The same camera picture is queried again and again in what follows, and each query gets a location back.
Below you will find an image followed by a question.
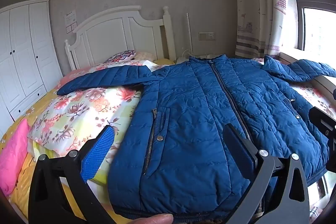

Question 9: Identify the white wardrobe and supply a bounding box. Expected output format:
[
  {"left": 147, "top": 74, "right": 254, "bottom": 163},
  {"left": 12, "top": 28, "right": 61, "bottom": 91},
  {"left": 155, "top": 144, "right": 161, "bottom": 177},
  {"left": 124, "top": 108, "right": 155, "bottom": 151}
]
[{"left": 0, "top": 0, "right": 63, "bottom": 135}]

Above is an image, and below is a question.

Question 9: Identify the paper notice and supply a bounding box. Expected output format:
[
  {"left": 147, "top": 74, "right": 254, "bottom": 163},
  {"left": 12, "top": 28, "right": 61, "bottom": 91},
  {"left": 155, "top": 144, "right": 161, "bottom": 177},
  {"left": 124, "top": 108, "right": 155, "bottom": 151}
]
[{"left": 64, "top": 10, "right": 77, "bottom": 25}]

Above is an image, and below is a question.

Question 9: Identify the wall socket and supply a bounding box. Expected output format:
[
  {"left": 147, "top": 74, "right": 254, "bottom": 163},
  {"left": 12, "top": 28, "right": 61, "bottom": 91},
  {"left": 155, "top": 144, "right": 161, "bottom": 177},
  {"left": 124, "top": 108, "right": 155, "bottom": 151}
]
[{"left": 199, "top": 32, "right": 216, "bottom": 41}]

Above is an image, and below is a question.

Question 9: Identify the cream cushion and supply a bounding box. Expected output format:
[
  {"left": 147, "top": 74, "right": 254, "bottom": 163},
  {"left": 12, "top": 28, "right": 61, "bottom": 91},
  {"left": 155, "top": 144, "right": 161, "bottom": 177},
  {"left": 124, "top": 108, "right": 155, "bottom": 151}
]
[{"left": 135, "top": 52, "right": 156, "bottom": 61}]

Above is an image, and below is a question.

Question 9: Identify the patterned pillow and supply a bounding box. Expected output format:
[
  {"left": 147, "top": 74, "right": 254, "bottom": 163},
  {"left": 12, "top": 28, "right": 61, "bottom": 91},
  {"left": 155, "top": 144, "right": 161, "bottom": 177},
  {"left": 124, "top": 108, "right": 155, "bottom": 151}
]
[{"left": 105, "top": 50, "right": 137, "bottom": 63}]

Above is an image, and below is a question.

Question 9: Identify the white bed headboard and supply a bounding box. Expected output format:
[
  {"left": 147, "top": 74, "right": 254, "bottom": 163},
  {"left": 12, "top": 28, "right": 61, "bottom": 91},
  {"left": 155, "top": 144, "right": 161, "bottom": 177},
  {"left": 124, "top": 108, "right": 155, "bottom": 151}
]
[{"left": 64, "top": 5, "right": 177, "bottom": 71}]

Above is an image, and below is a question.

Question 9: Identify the pink cloth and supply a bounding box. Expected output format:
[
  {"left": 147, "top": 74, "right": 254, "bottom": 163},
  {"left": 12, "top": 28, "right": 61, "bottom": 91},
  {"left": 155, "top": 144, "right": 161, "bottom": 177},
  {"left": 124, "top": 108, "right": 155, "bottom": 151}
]
[{"left": 0, "top": 118, "right": 31, "bottom": 197}]

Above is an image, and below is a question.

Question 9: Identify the beige plaid robe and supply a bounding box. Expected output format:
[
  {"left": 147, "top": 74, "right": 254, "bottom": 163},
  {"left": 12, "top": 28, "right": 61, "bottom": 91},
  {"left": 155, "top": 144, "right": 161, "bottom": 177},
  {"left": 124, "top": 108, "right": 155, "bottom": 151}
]
[{"left": 309, "top": 202, "right": 328, "bottom": 224}]

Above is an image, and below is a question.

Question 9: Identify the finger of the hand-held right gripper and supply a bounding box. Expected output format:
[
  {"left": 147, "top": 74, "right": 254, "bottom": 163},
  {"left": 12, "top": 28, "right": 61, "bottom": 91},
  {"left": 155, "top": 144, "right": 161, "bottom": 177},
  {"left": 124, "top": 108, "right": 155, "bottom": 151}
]
[{"left": 308, "top": 106, "right": 336, "bottom": 133}]

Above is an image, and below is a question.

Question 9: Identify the blue quilted puffer jacket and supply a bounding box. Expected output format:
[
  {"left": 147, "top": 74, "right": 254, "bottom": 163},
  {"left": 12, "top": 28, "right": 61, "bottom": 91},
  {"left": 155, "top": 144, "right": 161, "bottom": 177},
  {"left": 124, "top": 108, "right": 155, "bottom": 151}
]
[{"left": 56, "top": 54, "right": 336, "bottom": 223}]

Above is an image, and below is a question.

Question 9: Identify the person's left hand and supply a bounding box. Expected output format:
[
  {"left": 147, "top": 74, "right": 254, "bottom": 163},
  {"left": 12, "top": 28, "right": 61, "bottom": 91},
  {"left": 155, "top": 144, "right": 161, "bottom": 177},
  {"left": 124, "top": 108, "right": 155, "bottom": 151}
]
[{"left": 134, "top": 214, "right": 174, "bottom": 224}]

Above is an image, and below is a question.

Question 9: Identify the printed curtain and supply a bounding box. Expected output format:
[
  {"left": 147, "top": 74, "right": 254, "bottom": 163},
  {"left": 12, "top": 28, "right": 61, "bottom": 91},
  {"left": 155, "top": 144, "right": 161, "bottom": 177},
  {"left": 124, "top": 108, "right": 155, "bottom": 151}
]
[{"left": 230, "top": 0, "right": 300, "bottom": 58}]

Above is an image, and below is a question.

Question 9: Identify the window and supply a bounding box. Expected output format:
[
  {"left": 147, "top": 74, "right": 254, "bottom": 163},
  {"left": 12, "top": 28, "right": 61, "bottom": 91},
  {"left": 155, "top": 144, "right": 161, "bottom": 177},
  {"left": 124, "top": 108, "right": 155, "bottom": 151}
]
[{"left": 283, "top": 0, "right": 336, "bottom": 52}]

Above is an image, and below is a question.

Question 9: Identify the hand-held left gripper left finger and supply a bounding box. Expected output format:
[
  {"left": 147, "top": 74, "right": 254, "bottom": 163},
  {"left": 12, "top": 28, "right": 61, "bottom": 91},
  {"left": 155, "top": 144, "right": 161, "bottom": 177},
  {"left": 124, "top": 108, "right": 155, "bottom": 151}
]
[{"left": 28, "top": 124, "right": 116, "bottom": 224}]

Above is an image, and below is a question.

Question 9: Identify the window sill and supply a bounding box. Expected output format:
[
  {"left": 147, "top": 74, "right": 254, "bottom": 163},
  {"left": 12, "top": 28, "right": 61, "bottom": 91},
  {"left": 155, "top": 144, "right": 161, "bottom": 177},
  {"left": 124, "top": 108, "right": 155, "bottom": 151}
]
[{"left": 279, "top": 52, "right": 336, "bottom": 98}]

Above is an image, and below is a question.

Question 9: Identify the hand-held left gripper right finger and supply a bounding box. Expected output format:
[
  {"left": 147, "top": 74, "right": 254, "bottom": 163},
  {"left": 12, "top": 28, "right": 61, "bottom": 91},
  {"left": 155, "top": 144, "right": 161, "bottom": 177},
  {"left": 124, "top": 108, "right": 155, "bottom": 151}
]
[{"left": 223, "top": 123, "right": 311, "bottom": 224}]

